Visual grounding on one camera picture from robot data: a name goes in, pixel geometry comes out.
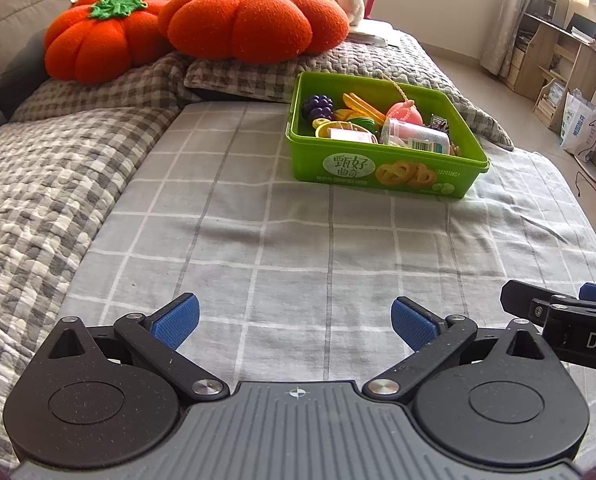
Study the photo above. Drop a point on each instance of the purple toy grapes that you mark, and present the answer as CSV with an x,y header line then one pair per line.
x,y
318,106

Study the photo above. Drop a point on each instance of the white and pink plush toy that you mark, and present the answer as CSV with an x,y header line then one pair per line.
x,y
348,2

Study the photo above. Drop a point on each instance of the grey sofa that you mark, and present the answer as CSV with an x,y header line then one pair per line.
x,y
8,20

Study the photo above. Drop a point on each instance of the tortoiseshell triangular hair clip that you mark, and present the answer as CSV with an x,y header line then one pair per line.
x,y
440,124

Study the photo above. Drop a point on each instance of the white paper bag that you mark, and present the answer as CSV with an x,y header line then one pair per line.
x,y
580,125

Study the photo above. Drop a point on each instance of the orange toy cup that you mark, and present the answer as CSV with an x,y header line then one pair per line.
x,y
360,105

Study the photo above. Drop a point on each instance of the wooden desk shelf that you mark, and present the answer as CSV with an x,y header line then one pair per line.
x,y
542,55

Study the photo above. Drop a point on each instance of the small orange pumpkin cushion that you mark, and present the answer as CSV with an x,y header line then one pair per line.
x,y
98,40

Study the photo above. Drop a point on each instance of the grey checkered blanket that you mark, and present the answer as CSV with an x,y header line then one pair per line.
x,y
53,175

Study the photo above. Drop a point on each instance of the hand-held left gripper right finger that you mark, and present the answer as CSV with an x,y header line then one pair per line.
x,y
413,324

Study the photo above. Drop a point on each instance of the grey grid bed sheet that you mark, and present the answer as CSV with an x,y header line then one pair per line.
x,y
278,260

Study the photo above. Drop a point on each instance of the yellow toy pot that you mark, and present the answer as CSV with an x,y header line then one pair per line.
x,y
323,130

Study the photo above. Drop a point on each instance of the large orange pumpkin cushion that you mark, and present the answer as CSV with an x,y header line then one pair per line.
x,y
253,20

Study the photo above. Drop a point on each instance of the grey quilted blanket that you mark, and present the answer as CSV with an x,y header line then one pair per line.
x,y
248,75

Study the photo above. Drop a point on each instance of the red chair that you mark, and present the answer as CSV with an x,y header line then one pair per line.
x,y
373,2

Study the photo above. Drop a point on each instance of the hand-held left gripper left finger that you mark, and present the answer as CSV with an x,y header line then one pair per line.
x,y
175,321

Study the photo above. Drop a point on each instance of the clear cotton swab jar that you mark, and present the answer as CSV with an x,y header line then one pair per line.
x,y
417,137

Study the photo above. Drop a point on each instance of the beige curtain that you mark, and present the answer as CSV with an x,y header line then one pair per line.
x,y
515,10

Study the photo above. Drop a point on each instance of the green plastic box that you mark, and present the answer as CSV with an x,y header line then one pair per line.
x,y
357,170

